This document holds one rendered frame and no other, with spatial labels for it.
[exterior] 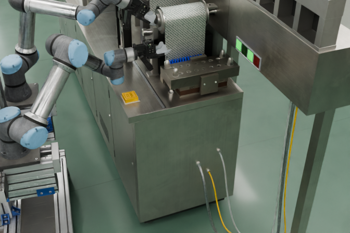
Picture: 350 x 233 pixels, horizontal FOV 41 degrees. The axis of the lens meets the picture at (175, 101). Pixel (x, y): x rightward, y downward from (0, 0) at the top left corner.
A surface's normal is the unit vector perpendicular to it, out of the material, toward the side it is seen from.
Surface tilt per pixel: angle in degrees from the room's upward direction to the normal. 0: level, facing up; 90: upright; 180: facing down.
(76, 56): 85
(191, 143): 90
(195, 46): 90
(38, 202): 0
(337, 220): 0
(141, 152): 90
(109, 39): 0
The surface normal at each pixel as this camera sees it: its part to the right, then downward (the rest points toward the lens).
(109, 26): 0.00, -0.82
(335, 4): 0.37, 0.53
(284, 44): -0.93, 0.21
